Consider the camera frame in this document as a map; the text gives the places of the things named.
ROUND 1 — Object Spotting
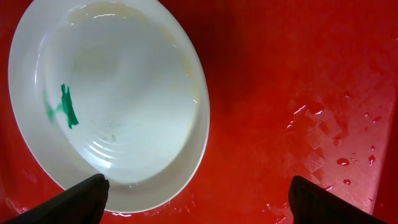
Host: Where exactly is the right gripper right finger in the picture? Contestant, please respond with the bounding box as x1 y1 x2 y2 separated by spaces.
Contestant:
289 175 385 224

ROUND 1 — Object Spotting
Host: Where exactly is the red plastic tray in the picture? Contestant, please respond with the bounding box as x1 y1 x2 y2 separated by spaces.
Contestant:
0 0 398 224

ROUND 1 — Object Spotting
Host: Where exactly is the white plate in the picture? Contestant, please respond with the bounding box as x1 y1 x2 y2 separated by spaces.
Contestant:
8 0 210 213

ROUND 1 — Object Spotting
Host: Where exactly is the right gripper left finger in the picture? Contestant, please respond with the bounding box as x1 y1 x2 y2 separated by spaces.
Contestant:
4 174 109 224

